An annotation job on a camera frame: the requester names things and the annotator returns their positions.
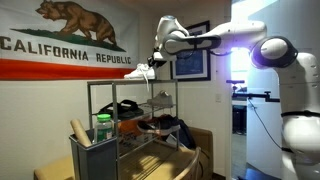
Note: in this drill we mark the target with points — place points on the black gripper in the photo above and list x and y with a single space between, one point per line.
152 60

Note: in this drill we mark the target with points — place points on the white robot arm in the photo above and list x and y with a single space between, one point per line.
298 79

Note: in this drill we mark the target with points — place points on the grey metal shoe rack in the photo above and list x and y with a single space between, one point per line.
123 153

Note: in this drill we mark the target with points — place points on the framed blue picture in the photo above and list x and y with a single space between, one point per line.
192 65

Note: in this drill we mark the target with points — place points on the black sandals pair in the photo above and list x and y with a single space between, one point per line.
126 109

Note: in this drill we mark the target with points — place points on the navy sneaker white sole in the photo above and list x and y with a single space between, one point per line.
168 124

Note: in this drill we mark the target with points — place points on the navy orange sneaker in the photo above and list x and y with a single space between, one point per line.
151 126

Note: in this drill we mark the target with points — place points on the dark backpack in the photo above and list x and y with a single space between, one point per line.
185 135

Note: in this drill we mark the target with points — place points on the green capped plastic bottle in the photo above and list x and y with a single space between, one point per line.
103 128

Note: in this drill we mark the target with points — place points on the beige bench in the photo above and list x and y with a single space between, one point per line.
156 161

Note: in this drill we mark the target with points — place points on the cardboard tube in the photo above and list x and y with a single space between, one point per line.
80 132

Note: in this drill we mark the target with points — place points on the grey trash bin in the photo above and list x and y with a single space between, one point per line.
97 162

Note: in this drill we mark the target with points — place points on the California Republic flag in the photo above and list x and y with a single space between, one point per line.
67 39

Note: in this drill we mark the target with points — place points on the wooden chair back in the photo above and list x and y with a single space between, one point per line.
191 171

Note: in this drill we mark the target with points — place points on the light switch plate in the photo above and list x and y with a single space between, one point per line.
218 97

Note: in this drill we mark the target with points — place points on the black camera stand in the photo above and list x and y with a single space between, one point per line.
266 95

